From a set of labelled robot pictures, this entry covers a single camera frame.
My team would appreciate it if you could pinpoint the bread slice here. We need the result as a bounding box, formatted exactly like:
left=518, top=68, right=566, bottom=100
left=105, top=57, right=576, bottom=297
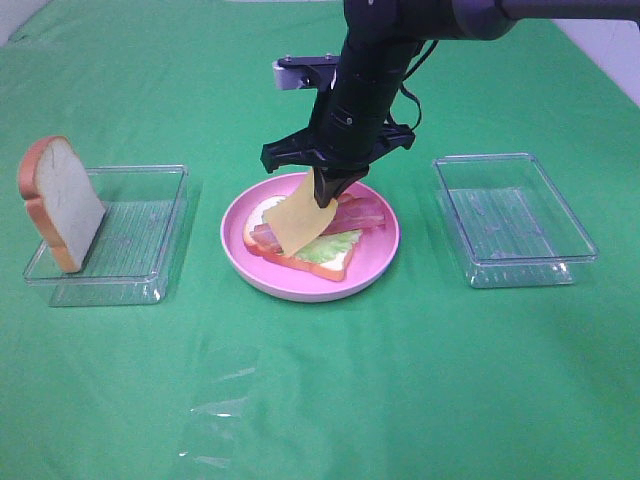
left=17, top=136, right=106, bottom=273
left=243, top=195, right=358, bottom=282

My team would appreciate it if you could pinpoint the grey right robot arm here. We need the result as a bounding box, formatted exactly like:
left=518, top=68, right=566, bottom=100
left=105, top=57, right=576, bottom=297
left=261, top=0, right=639, bottom=207

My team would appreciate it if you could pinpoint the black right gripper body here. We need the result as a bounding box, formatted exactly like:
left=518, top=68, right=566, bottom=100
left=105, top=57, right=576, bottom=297
left=261, top=33, right=416, bottom=173

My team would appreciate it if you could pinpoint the black cable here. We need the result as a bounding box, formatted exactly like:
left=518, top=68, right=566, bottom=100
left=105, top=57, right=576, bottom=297
left=384, top=39, right=441, bottom=134

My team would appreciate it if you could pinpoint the bacon strip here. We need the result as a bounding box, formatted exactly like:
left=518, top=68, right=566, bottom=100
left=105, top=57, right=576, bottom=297
left=249, top=223, right=282, bottom=253
left=322, top=193, right=385, bottom=235

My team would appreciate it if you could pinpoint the green tablecloth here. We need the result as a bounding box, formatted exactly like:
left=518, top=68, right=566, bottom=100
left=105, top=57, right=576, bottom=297
left=1, top=1, right=639, bottom=479

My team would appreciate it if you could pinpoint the clear plastic film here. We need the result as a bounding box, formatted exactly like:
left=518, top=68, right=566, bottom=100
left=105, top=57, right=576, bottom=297
left=169, top=345, right=259, bottom=479

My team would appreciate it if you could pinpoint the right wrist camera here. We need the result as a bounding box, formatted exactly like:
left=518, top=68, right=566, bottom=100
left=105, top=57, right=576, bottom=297
left=272, top=54, right=340, bottom=92

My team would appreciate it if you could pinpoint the green lettuce leaf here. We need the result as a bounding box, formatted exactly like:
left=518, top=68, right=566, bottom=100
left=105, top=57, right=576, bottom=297
left=293, top=229, right=362, bottom=264

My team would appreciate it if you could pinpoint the left clear plastic tray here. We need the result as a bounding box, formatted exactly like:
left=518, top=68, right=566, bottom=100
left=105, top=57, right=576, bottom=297
left=23, top=165, right=189, bottom=307

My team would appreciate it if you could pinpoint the yellow cheese slice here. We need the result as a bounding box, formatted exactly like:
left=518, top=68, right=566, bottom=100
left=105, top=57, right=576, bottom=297
left=264, top=169, right=338, bottom=257

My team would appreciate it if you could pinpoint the clear plastic tray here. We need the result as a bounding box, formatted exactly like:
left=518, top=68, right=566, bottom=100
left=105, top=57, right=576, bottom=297
left=23, top=165, right=189, bottom=307
left=433, top=153, right=599, bottom=289

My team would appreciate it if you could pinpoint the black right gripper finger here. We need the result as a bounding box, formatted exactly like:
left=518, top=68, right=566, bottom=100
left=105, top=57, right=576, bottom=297
left=322, top=167, right=369, bottom=208
left=313, top=167, right=330, bottom=208

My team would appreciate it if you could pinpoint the pink round plate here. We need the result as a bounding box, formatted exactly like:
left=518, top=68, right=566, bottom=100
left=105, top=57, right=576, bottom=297
left=220, top=172, right=401, bottom=303

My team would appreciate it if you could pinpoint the right clear plastic tray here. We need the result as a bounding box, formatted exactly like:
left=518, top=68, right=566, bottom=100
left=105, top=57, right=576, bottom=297
left=433, top=153, right=599, bottom=289

